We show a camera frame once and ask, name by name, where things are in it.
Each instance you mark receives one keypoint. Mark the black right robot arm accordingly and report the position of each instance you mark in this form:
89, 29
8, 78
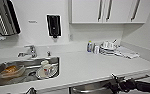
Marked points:
147, 87

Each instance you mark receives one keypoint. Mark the white dish stack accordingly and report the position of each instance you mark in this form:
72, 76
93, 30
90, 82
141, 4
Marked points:
108, 48

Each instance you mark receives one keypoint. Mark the small white cup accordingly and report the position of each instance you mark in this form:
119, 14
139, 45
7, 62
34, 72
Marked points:
96, 49

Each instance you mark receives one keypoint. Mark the small blue bottle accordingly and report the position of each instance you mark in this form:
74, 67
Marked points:
89, 46

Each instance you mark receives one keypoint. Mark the white mug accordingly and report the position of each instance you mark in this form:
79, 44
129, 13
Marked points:
47, 66

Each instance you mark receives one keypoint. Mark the small chrome sink fitting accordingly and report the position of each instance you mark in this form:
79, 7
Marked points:
48, 53

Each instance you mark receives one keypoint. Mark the white plate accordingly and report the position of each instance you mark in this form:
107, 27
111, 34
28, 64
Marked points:
39, 75

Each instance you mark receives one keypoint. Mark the black soap dispenser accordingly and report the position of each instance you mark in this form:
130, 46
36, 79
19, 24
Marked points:
53, 26

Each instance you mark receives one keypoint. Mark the stainless steel sink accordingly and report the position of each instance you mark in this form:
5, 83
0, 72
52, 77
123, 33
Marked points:
27, 68

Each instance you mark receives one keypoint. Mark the chrome faucet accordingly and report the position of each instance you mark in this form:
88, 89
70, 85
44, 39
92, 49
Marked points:
30, 51

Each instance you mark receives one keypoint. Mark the orange stained bowl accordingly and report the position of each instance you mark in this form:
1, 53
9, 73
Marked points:
11, 70

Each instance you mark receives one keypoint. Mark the steel paper towel dispenser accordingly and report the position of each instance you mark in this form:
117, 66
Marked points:
4, 16

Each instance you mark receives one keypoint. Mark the white wall cabinet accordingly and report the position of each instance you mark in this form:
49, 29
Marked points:
91, 10

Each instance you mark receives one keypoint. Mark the small wall label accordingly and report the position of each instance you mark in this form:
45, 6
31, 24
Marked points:
33, 22

